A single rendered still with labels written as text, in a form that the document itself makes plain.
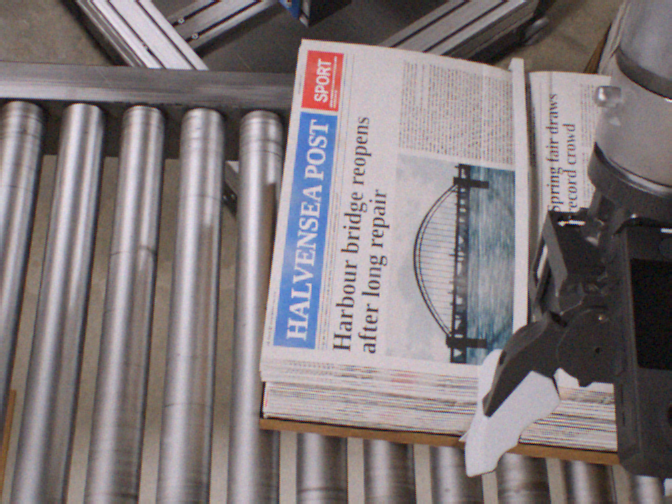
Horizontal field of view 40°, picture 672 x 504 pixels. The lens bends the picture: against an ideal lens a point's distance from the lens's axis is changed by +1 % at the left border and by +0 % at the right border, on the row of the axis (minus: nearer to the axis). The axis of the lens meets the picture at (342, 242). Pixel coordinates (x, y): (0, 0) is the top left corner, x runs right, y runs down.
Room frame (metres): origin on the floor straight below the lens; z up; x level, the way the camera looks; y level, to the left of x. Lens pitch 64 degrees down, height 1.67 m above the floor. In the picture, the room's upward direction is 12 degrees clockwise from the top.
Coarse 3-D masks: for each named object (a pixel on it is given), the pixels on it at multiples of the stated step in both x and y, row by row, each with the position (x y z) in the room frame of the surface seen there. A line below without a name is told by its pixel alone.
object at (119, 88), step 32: (0, 64) 0.54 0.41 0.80; (32, 64) 0.55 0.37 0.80; (64, 64) 0.56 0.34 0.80; (0, 96) 0.50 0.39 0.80; (32, 96) 0.51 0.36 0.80; (64, 96) 0.52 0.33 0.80; (96, 96) 0.53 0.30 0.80; (128, 96) 0.54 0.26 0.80; (160, 96) 0.55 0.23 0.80; (192, 96) 0.56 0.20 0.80; (224, 96) 0.56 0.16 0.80; (256, 96) 0.57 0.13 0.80; (288, 96) 0.58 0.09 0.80; (288, 128) 0.57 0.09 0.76
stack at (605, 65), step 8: (624, 8) 1.28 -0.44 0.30; (616, 16) 1.32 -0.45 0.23; (624, 16) 1.24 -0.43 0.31; (616, 24) 1.28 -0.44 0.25; (624, 24) 1.21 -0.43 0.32; (608, 32) 1.31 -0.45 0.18; (616, 32) 1.22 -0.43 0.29; (608, 40) 1.27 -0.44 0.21; (616, 40) 1.18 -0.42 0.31; (608, 48) 1.21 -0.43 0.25; (616, 48) 1.16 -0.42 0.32; (592, 56) 1.31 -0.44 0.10; (600, 56) 1.26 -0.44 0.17; (608, 56) 1.15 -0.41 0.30; (592, 64) 1.27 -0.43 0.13; (600, 64) 1.21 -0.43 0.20; (608, 64) 1.13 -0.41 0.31; (584, 72) 1.31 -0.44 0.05; (600, 72) 1.17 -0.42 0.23; (608, 72) 1.10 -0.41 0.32
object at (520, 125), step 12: (516, 60) 0.51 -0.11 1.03; (516, 72) 0.50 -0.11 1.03; (516, 84) 0.48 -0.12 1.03; (516, 96) 0.47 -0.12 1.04; (516, 108) 0.46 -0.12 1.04; (516, 120) 0.44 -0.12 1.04; (516, 132) 0.43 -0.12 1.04; (516, 144) 0.42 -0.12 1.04; (516, 156) 0.41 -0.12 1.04; (516, 168) 0.40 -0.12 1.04; (516, 180) 0.39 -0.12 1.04; (516, 192) 0.37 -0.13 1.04; (516, 204) 0.36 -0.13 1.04; (516, 216) 0.35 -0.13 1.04; (516, 228) 0.34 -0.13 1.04; (516, 240) 0.33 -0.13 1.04; (516, 252) 0.32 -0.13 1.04; (516, 264) 0.31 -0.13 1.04; (516, 276) 0.30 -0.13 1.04; (516, 288) 0.29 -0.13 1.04; (516, 300) 0.29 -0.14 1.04; (516, 312) 0.28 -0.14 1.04; (516, 324) 0.27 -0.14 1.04
